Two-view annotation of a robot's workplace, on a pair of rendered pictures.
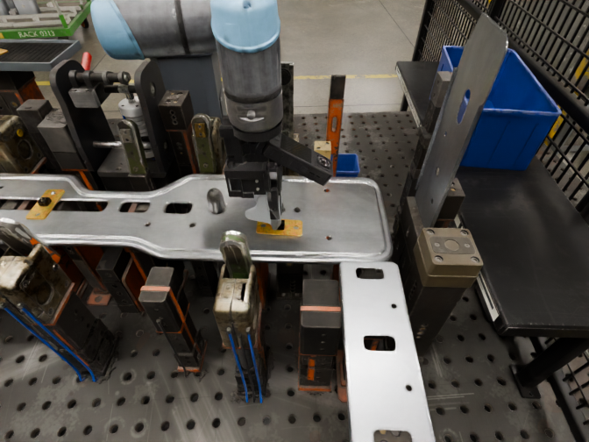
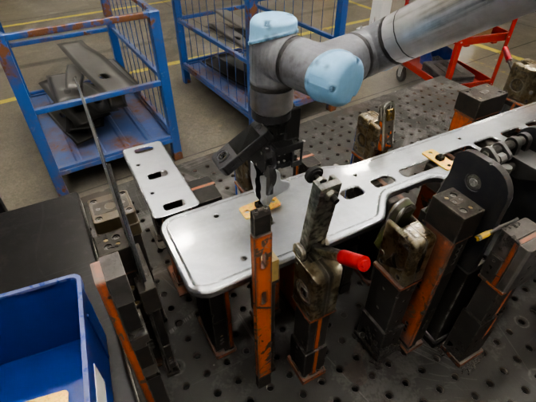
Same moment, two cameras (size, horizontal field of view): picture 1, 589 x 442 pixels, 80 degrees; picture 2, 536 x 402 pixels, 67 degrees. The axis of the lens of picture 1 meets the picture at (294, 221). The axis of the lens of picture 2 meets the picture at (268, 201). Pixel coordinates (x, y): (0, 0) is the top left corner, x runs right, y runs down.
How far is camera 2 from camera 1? 104 cm
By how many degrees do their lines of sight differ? 89
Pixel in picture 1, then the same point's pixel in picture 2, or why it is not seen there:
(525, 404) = not seen: hidden behind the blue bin
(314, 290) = (210, 192)
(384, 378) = (151, 163)
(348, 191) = (221, 266)
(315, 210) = (240, 233)
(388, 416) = (147, 155)
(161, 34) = not seen: hidden behind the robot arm
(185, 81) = not seen: outside the picture
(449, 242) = (112, 206)
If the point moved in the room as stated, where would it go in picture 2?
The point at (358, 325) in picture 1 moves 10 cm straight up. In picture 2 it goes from (172, 177) to (165, 139)
